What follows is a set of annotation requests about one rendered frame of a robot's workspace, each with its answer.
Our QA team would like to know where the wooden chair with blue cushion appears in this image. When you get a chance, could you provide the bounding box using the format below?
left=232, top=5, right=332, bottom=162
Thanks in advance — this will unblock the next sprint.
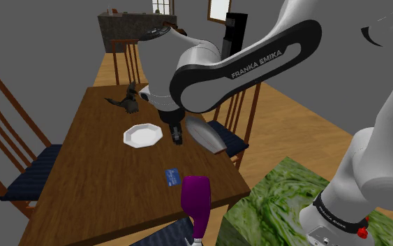
left=202, top=81, right=262, bottom=171
left=0, top=69, right=64, bottom=219
left=110, top=38, right=149, bottom=87
left=137, top=217, right=198, bottom=246

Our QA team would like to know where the dark stone counter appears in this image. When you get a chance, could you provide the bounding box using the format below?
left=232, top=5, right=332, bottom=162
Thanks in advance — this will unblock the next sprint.
left=96, top=11, right=177, bottom=54

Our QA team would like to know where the white paned window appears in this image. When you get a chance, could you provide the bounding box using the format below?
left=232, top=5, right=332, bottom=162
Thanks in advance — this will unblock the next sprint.
left=151, top=0, right=175, bottom=16

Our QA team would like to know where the black tall refrigerator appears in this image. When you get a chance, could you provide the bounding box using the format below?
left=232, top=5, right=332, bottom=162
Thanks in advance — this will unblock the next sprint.
left=220, top=12, right=249, bottom=62

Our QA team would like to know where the blue card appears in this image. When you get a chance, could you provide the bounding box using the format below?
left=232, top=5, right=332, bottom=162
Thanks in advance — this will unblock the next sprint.
left=164, top=168, right=183, bottom=187

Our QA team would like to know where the wood framed window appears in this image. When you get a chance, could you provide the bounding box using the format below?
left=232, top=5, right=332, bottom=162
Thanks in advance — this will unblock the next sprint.
left=206, top=0, right=233, bottom=25

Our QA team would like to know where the white octagonal plate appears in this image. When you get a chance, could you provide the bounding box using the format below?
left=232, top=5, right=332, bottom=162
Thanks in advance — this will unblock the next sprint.
left=123, top=123, right=164, bottom=150

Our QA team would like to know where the green patterned robot stand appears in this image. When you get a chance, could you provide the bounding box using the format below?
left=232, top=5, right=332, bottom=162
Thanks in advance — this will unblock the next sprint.
left=215, top=156, right=393, bottom=246

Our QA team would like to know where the brown wooden dining table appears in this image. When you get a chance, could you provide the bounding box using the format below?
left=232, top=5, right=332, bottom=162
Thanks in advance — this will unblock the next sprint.
left=17, top=82, right=252, bottom=246

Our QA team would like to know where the purple wine glass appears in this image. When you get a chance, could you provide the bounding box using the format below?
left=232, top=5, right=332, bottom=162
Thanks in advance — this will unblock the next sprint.
left=180, top=175, right=212, bottom=246

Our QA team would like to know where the black bird figure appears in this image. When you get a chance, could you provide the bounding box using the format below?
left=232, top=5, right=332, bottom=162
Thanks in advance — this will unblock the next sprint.
left=104, top=80, right=140, bottom=115

